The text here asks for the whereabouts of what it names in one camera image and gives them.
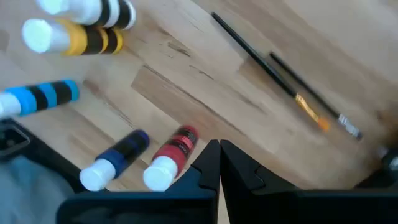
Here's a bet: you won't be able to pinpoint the black handled paintbrush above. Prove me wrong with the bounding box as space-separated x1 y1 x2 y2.
269 52 364 141
211 11 330 133

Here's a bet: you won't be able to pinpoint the red small paint bottle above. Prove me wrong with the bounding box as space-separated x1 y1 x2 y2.
142 125 200 192

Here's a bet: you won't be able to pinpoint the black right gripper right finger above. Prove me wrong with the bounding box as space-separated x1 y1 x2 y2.
221 139 398 224

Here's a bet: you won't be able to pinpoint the white small paint bottle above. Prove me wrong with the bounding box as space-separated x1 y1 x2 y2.
35 0 137 30

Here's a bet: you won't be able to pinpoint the brown small paint bottle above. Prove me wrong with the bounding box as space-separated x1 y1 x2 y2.
79 129 150 192

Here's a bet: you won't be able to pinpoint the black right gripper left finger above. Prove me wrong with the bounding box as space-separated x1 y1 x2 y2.
55 139 221 224

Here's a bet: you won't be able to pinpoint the yellow small paint bottle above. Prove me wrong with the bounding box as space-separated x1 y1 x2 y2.
21 18 124 57

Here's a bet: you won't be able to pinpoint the sky blue small paint bottle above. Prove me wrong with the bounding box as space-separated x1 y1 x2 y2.
0 79 80 119

